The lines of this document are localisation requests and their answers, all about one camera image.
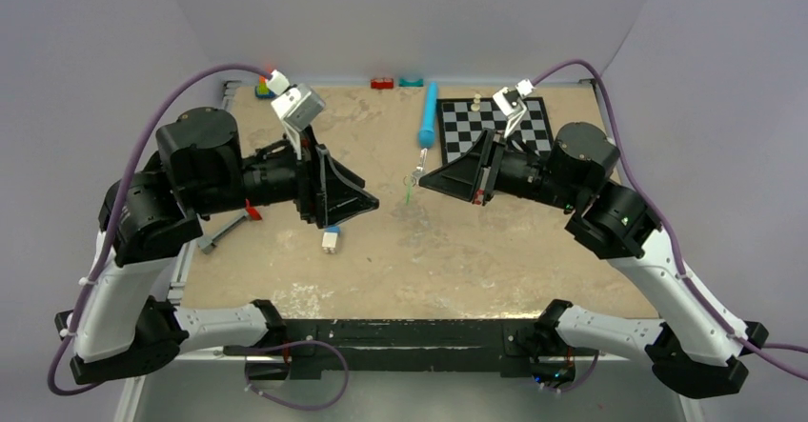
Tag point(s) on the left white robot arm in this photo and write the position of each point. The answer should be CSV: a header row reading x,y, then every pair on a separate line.
x,y
149,216

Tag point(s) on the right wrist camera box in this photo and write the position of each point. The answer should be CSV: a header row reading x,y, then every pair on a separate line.
x,y
511,102

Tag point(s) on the blue orange toy car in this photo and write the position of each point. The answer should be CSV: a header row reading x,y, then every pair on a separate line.
x,y
262,90

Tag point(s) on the white chess pawn far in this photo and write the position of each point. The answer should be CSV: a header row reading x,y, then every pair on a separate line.
x,y
476,103

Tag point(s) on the blue cylinder tool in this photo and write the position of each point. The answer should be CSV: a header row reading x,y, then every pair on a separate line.
x,y
425,134

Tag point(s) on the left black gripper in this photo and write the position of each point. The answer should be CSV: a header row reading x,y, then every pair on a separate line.
x,y
327,191

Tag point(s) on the red grey toy hammer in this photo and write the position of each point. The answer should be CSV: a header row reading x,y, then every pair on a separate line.
x,y
207,243

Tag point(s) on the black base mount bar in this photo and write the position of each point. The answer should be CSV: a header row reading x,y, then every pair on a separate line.
x,y
511,348

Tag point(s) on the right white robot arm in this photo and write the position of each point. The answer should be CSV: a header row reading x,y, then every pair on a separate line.
x,y
695,345

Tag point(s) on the white blue toy brick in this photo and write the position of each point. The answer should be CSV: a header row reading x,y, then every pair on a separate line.
x,y
330,239

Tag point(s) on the black white chessboard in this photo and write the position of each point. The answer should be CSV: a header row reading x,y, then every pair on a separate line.
x,y
459,127

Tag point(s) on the aluminium frame rail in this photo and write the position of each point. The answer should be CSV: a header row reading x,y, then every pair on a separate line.
x,y
182,391

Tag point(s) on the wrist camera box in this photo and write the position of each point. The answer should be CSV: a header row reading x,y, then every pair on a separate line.
x,y
295,105
511,102

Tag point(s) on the red toy brick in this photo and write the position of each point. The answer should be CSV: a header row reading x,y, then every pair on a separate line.
x,y
382,83

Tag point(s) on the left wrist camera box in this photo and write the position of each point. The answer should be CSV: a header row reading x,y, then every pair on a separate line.
x,y
295,105

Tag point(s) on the teal toy piece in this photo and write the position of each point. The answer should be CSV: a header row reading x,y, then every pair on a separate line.
x,y
410,82

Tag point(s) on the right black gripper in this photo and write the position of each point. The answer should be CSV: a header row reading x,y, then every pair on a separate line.
x,y
468,176

